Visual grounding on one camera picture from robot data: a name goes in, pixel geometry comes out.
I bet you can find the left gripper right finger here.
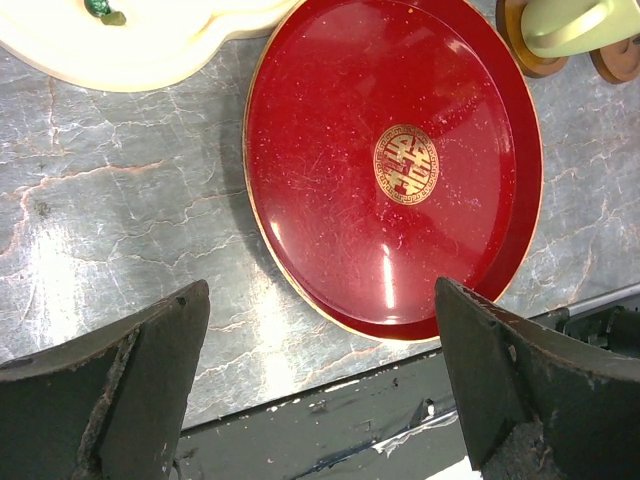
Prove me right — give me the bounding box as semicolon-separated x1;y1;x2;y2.
435;278;639;479

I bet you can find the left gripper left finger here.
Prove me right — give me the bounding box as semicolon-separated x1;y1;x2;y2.
1;280;209;479

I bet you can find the light green mug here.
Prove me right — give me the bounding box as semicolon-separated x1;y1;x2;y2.
521;0;639;58

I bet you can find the white cake slice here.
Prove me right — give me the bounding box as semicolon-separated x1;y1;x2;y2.
83;0;127;26

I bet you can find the red round tray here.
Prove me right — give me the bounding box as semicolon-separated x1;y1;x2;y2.
243;1;543;342

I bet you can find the brown wooden coaster right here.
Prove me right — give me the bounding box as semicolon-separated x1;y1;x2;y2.
590;36;640;84

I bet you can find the brown wooden coaster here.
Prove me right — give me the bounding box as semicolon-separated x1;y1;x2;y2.
495;0;568;78
590;36;640;84

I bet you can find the cream three-tier dessert stand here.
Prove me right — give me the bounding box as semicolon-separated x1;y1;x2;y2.
1;1;294;93

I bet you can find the brown wooden coaster middle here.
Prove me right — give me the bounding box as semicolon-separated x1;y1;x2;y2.
495;0;568;78

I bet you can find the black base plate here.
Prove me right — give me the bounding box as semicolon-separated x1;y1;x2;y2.
170;349;481;479

